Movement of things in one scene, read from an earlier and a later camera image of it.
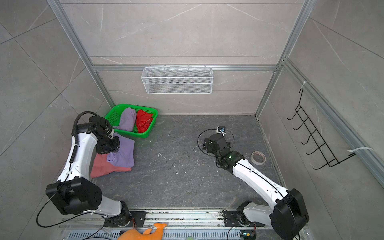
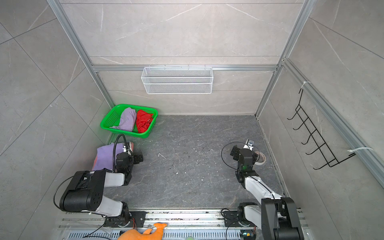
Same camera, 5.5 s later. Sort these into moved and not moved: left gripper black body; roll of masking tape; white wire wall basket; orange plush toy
Moved: left gripper black body
Not moved: roll of masking tape; orange plush toy; white wire wall basket
